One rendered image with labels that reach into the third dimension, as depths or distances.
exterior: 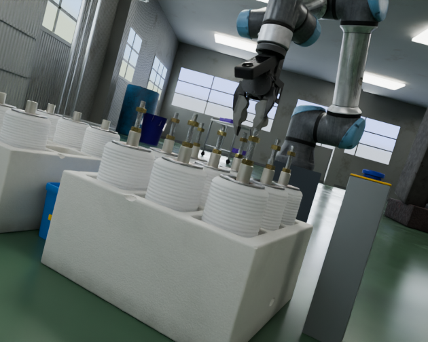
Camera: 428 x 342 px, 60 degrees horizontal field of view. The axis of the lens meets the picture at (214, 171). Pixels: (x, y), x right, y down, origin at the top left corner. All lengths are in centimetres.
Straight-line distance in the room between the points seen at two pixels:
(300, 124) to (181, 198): 86
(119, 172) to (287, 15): 50
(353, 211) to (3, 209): 69
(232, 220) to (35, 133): 51
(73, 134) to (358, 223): 80
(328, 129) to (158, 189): 85
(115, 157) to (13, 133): 29
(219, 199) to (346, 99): 85
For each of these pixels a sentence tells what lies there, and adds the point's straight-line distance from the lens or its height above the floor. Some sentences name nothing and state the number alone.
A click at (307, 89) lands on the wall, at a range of 1205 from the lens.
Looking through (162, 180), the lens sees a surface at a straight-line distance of 61.
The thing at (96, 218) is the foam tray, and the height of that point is 12.
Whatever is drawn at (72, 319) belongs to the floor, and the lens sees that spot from 61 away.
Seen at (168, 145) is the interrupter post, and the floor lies 27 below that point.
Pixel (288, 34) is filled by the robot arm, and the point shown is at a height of 58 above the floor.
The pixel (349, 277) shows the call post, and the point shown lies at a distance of 73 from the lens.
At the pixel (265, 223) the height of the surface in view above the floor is 19.
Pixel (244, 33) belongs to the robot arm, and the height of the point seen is 61.
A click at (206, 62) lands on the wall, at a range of 1205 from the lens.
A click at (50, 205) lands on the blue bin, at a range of 87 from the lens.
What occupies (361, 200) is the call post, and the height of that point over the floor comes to 27.
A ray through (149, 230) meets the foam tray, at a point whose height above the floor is 14.
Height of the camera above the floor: 30
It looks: 4 degrees down
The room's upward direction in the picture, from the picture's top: 16 degrees clockwise
